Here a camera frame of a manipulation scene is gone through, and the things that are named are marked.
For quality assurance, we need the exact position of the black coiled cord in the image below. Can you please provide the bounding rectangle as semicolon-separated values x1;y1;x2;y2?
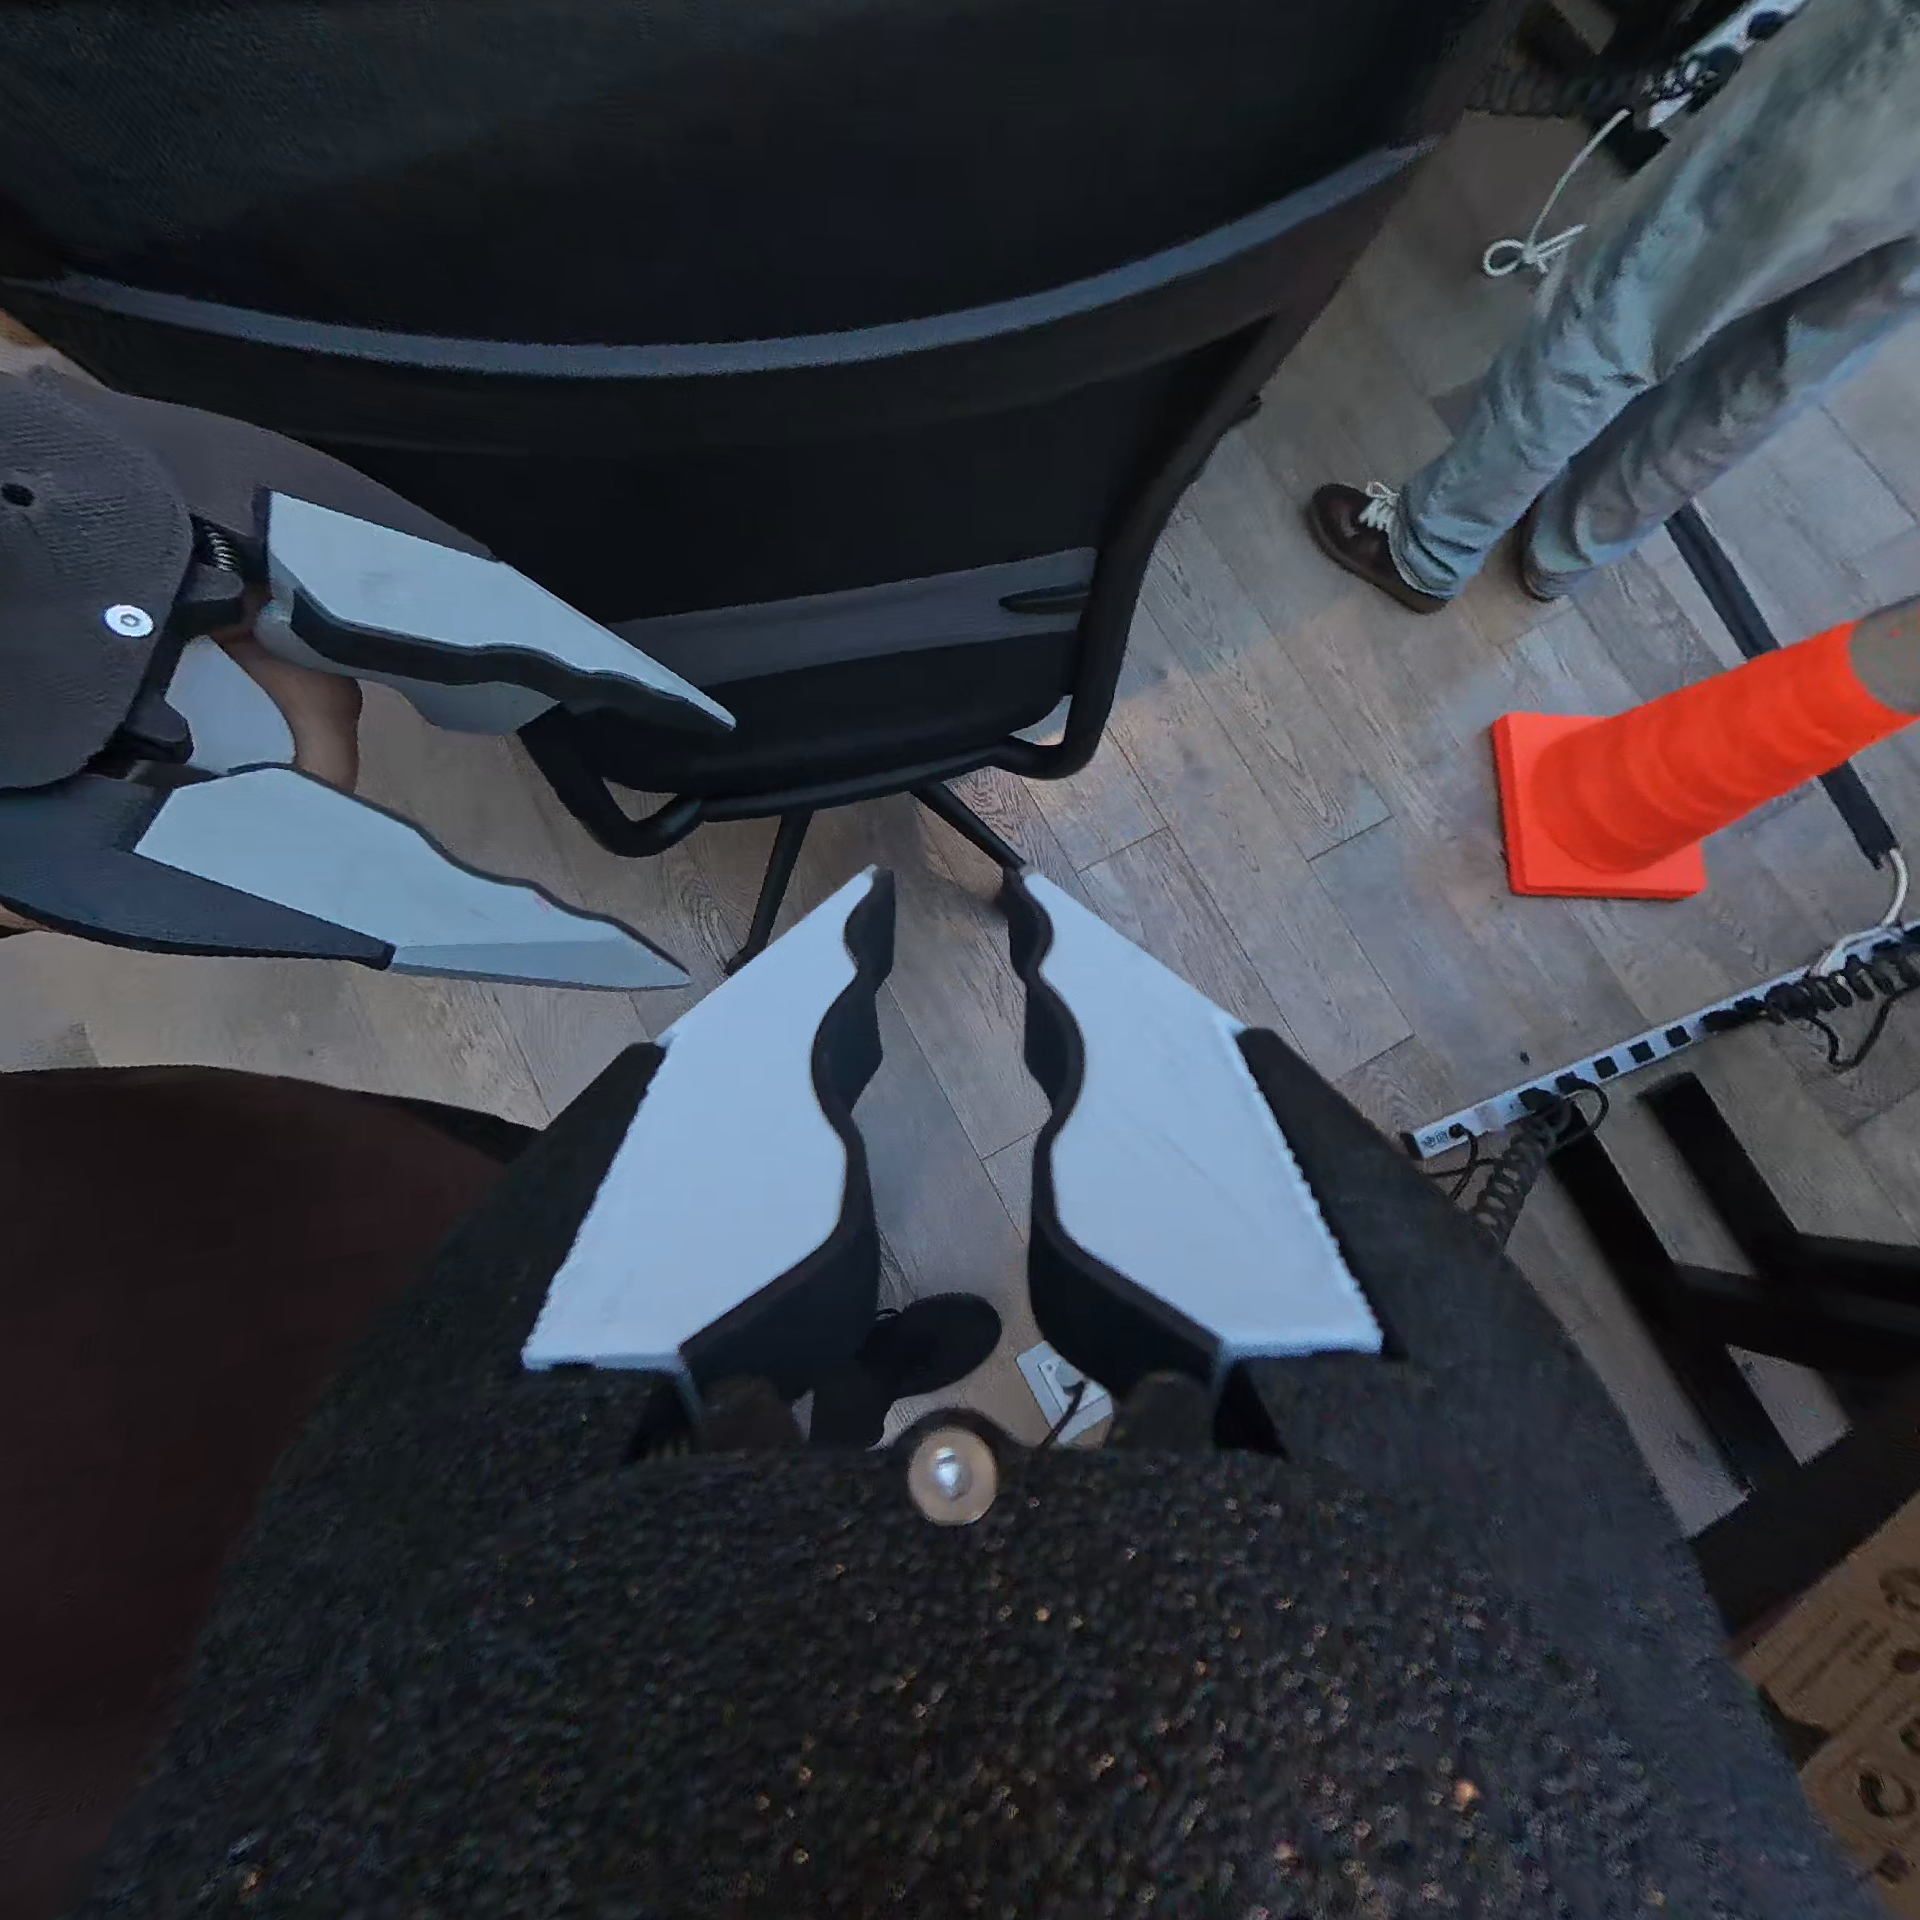
1711;937;1920;1071
1440;1083;1615;1255

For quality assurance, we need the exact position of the white power strip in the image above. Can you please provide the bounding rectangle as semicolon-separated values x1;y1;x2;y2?
1408;920;1920;1164

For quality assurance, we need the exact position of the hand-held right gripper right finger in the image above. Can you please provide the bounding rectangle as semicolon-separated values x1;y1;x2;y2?
1002;864;1386;1420

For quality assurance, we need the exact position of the black table leg frame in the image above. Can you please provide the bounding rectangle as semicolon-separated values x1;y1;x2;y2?
1546;1073;1920;1636

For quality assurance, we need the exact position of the black mesh office chair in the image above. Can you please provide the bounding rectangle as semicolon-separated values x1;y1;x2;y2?
0;0;1488;970

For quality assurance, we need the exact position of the white cord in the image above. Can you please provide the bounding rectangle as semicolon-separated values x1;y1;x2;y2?
1482;107;1641;282

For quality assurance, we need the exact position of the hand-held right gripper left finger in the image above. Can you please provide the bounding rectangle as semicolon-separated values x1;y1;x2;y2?
519;864;896;1412

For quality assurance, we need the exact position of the person's left hand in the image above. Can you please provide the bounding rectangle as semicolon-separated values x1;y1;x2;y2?
223;626;367;793

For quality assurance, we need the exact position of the orange striped traffic cone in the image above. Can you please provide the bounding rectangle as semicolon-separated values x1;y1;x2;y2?
1488;596;1920;906

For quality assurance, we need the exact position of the floor outlet box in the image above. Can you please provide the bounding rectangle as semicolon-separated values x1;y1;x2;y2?
1018;1340;1120;1449

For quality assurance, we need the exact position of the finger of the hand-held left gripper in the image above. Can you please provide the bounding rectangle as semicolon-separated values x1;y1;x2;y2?
135;762;696;994
251;487;737;742

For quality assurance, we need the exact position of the person's black shoe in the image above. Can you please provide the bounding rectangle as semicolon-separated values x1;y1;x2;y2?
856;1295;1004;1398

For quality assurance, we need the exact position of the brown printed cardboard box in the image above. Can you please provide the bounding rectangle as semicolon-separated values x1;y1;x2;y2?
1732;1537;1920;1883

